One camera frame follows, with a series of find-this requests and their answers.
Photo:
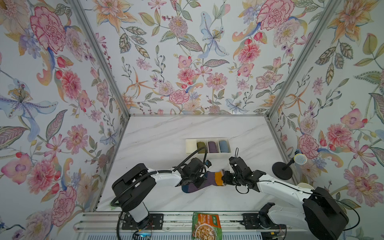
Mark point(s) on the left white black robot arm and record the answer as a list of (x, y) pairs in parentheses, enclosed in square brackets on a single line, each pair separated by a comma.
[(133, 187)]

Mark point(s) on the green snack bag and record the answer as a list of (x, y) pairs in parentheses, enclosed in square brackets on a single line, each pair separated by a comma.
[(206, 227)]

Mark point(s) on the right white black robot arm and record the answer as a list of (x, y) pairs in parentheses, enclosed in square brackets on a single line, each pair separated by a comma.
[(311, 210)]

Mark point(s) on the black stand with round lamp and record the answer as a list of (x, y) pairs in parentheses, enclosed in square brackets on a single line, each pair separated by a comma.
[(283, 171)]

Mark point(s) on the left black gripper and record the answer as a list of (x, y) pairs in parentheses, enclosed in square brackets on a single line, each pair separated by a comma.
[(202, 179)]

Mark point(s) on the olive green rolled sock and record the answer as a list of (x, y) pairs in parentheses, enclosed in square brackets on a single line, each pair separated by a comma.
[(202, 147)]

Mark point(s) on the purple yellow teal sock pair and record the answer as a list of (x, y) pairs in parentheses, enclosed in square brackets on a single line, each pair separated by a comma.
[(211, 179)]

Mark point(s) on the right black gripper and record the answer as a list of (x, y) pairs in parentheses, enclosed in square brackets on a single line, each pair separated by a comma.
[(226, 178)]

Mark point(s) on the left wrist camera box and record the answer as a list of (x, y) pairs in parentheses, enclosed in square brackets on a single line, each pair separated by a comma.
[(207, 164)]

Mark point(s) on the purple rolled sock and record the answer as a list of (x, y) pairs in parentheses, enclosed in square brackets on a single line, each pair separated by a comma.
[(212, 147)]

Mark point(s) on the white divided organizer tray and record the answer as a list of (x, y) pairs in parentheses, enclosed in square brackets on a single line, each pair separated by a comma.
[(191, 146)]

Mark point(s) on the blue rolled sock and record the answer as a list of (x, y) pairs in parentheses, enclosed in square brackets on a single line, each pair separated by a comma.
[(224, 146)]

